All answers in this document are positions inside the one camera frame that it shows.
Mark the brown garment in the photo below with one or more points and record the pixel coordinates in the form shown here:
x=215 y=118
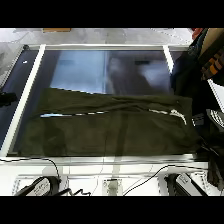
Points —
x=213 y=41

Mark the red garment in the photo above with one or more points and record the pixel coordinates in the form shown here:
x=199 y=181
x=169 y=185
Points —
x=196 y=32

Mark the dark green pants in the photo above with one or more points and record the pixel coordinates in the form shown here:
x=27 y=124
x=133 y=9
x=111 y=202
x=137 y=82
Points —
x=133 y=133

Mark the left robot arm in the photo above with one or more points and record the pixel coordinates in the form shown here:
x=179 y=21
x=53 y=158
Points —
x=43 y=186

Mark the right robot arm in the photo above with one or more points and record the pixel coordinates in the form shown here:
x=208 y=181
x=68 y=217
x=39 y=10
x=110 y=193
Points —
x=181 y=185

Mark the orange striped garment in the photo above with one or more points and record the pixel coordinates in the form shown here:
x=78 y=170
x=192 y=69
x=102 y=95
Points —
x=213 y=66

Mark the black garment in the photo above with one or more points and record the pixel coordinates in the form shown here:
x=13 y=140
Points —
x=215 y=166

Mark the silver frame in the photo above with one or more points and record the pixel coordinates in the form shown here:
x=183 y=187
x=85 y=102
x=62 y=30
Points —
x=100 y=161

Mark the dark blue garment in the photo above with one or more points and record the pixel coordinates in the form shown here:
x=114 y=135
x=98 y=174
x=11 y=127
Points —
x=186 y=73

